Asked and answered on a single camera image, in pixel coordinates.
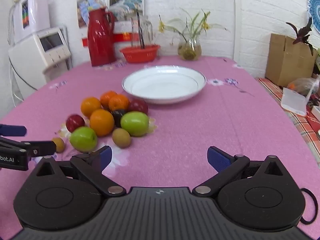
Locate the green apple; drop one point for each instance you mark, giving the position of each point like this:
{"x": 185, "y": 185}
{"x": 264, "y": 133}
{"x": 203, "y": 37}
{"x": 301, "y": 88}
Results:
{"x": 135, "y": 123}
{"x": 83, "y": 139}

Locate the small red plum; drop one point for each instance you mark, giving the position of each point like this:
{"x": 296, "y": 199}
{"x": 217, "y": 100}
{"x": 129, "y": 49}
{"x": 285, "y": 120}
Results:
{"x": 75, "y": 123}

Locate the cardboard box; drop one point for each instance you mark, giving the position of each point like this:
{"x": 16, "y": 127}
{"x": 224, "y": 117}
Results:
{"x": 287, "y": 62}

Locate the purple leaf plant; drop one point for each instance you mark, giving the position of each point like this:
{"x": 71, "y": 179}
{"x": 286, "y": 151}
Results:
{"x": 302, "y": 33}

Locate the white water dispenser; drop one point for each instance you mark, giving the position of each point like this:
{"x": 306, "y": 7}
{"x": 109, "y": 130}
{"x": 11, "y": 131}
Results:
{"x": 32, "y": 60}

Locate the brown kiwi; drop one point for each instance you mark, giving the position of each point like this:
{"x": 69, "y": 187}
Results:
{"x": 121, "y": 137}
{"x": 59, "y": 144}

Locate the green orchid plant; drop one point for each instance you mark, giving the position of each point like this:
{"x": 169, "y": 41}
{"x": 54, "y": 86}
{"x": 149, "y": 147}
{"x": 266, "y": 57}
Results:
{"x": 192, "y": 27}

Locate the clear plastic pouch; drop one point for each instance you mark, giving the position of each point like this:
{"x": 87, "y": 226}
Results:
{"x": 293, "y": 102}

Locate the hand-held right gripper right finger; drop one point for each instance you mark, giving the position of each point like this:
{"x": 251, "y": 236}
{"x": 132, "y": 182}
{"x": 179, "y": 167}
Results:
{"x": 217, "y": 158}

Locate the bumpy tangerine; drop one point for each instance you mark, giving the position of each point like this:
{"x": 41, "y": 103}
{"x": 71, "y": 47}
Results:
{"x": 119, "y": 102}
{"x": 107, "y": 97}

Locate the glass pitcher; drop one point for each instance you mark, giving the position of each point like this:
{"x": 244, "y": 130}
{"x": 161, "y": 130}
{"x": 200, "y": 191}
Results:
{"x": 147, "y": 30}

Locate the large red plum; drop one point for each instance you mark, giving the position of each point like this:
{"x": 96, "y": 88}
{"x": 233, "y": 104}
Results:
{"x": 138, "y": 105}

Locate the pink floral tablecloth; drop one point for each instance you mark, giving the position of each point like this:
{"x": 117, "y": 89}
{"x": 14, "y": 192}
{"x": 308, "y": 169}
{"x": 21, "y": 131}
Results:
{"x": 200, "y": 130}

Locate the translucent plastic bag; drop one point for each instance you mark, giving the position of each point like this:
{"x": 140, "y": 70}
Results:
{"x": 301, "y": 86}

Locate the glass vase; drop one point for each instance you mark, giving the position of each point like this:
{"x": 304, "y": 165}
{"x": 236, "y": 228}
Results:
{"x": 189, "y": 50}

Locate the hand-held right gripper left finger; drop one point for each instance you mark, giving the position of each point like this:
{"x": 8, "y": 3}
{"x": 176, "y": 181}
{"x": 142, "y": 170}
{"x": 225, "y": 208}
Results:
{"x": 105, "y": 155}

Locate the black stirring stick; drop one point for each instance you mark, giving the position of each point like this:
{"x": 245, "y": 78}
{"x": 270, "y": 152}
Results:
{"x": 140, "y": 32}

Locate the white water purifier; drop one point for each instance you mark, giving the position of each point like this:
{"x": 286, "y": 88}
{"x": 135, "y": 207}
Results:
{"x": 35, "y": 12}

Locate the plaid cloth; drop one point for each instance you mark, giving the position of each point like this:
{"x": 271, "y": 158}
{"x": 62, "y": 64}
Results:
{"x": 303, "y": 130}

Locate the blue round wall decoration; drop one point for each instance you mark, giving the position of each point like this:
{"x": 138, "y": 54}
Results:
{"x": 315, "y": 10}

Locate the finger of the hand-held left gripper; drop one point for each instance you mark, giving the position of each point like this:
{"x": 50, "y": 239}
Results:
{"x": 12, "y": 130}
{"x": 41, "y": 148}

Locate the red plastic basket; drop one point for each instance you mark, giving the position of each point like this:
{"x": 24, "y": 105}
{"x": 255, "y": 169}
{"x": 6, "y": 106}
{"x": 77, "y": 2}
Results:
{"x": 140, "y": 54}

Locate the red thermos jug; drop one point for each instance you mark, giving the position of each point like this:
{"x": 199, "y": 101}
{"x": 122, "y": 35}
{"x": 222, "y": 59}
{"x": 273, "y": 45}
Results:
{"x": 100, "y": 40}

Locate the white plate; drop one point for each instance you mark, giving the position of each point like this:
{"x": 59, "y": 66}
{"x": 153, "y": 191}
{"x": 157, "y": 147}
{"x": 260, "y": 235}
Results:
{"x": 163, "y": 85}

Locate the smooth orange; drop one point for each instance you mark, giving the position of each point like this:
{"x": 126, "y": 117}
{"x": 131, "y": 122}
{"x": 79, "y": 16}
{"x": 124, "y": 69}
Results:
{"x": 91, "y": 106}
{"x": 101, "y": 122}

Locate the dark purple plum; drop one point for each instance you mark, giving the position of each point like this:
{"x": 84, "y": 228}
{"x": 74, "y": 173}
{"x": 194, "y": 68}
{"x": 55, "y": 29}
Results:
{"x": 117, "y": 117}

